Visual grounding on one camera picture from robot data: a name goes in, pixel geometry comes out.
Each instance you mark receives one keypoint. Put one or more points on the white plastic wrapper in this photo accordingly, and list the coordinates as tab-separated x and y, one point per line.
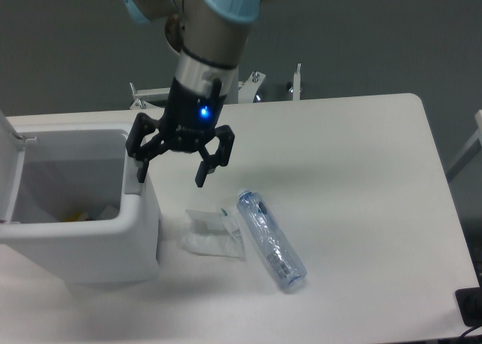
212	234

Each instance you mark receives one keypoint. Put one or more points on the black device at table edge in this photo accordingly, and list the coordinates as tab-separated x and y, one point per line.
469	303

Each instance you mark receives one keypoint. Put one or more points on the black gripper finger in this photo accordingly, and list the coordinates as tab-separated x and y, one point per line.
221	157
146	140

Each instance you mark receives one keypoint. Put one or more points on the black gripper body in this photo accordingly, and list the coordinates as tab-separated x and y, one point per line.
190	119

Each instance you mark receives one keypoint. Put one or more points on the white push-lid trash can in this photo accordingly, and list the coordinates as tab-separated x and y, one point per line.
71	202

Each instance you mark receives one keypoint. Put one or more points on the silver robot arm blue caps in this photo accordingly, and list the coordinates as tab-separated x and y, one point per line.
214	34

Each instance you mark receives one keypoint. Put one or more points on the white frame at right edge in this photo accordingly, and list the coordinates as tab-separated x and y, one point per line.
467	152

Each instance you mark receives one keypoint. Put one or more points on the clear plastic water bottle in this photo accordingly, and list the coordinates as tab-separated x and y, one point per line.
273	247

